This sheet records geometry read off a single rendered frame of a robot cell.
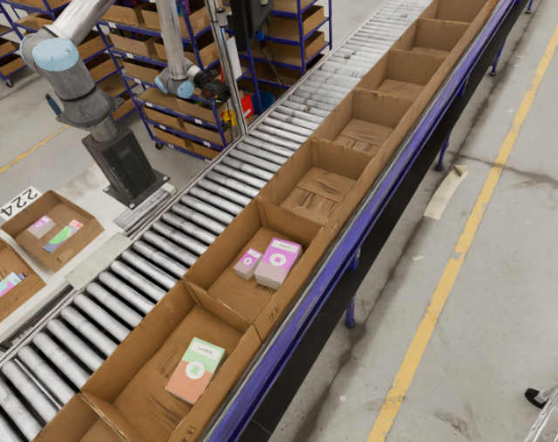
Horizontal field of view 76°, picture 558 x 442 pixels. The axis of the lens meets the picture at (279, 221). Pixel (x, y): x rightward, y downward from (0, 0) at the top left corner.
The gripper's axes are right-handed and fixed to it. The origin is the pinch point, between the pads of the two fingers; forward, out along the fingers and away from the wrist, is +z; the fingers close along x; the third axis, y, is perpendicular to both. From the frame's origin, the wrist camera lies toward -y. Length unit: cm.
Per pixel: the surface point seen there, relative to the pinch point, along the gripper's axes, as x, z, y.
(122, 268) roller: 97, 24, 26
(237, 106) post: 2.6, 8.0, -2.6
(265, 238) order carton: 67, 64, -18
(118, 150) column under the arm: 62, -13, 9
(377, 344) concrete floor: 40, 148, 32
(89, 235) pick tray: 92, 0, 35
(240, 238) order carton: 75, 57, -19
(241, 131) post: 0.5, 15.2, 11.5
